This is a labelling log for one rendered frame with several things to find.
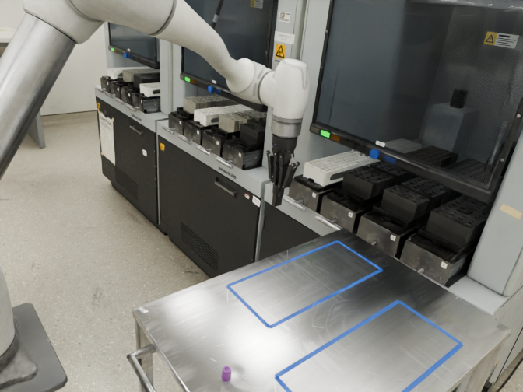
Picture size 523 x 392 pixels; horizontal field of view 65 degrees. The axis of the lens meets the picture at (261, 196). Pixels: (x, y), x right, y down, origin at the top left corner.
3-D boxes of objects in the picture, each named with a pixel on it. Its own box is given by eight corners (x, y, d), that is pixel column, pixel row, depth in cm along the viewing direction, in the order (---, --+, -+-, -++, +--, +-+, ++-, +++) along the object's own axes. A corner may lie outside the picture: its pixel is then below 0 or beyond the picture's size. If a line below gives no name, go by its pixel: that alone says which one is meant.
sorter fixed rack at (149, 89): (186, 91, 244) (187, 80, 242) (195, 95, 238) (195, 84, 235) (139, 95, 226) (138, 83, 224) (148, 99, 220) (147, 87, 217)
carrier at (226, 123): (237, 134, 176) (238, 120, 173) (233, 134, 174) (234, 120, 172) (222, 126, 183) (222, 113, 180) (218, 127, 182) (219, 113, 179)
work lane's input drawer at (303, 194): (395, 162, 187) (400, 144, 183) (422, 173, 178) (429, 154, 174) (278, 199, 143) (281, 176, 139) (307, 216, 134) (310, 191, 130)
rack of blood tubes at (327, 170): (354, 163, 161) (357, 148, 159) (375, 173, 155) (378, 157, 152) (301, 179, 143) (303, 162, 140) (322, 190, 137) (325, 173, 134)
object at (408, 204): (416, 221, 119) (422, 203, 116) (412, 223, 118) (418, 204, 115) (383, 204, 127) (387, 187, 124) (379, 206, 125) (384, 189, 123)
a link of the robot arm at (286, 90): (313, 117, 120) (280, 106, 128) (321, 62, 113) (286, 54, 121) (288, 122, 113) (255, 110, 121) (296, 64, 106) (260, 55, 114)
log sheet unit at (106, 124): (101, 155, 286) (96, 104, 271) (117, 169, 268) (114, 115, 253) (97, 155, 285) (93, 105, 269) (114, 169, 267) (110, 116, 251)
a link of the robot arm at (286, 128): (288, 110, 125) (286, 128, 128) (265, 113, 120) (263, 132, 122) (309, 117, 119) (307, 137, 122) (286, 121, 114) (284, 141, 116)
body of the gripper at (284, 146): (303, 136, 121) (300, 166, 125) (284, 128, 127) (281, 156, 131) (286, 140, 117) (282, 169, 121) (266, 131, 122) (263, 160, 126)
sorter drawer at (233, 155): (329, 136, 213) (332, 119, 209) (350, 144, 204) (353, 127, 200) (212, 160, 169) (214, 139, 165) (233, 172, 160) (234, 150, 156)
